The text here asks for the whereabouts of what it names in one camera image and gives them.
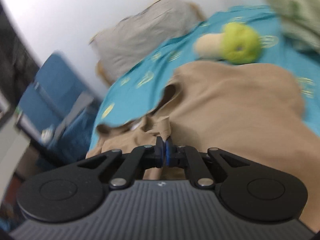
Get green fleece blanket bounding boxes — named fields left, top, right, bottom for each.
left=266, top=0, right=319, bottom=53

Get green beige plush toy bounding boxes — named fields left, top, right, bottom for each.
left=194, top=22, right=262, bottom=64

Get grey pillow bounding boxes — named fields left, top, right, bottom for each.
left=89, top=0, right=200, bottom=81

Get teal bed sheet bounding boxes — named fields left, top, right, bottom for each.
left=90, top=7, right=319, bottom=150

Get near blue covered chair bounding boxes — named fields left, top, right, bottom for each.
left=18, top=53, right=100, bottom=167

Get tan t-shirt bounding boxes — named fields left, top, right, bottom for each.
left=87, top=61, right=319, bottom=231

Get grey seat cushion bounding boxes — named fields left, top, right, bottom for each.
left=53, top=92, right=95, bottom=140

